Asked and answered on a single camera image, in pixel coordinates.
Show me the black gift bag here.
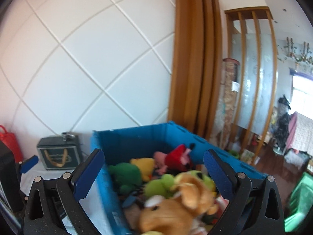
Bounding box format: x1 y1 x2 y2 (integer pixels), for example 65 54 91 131
37 133 83 170

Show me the brown bear plush toy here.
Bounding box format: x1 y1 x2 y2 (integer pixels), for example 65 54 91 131
138 172 219 234

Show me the red bear-shaped bag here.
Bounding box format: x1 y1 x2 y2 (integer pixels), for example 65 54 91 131
0 125 23 163

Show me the green frog plush toy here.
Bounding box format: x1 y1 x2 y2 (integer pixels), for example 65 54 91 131
143 170 216 199

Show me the yellow green duck plush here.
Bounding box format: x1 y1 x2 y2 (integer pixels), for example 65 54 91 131
108 158 155 195

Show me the wooden glass partition screen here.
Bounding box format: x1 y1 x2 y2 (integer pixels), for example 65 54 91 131
224 6 278 165

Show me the red pink plush toy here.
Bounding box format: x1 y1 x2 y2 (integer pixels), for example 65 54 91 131
153 143 195 176

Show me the blue plastic storage crate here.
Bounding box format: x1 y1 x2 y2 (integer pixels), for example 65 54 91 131
91 121 266 234

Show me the rolled patterned carpet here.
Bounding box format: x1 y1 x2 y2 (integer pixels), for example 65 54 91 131
210 58 240 149

